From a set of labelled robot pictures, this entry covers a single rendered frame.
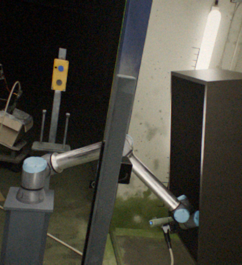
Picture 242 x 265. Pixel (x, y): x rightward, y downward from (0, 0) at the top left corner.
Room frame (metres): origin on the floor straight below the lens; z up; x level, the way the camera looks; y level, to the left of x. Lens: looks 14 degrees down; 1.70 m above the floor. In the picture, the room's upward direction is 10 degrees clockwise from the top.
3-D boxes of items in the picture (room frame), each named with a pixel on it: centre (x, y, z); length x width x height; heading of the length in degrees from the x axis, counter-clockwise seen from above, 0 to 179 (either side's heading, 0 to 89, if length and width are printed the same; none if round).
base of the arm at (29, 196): (2.11, 0.54, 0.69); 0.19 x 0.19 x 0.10
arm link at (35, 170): (2.12, 0.53, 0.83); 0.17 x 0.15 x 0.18; 168
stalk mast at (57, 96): (2.99, 0.63, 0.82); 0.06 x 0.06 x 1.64; 13
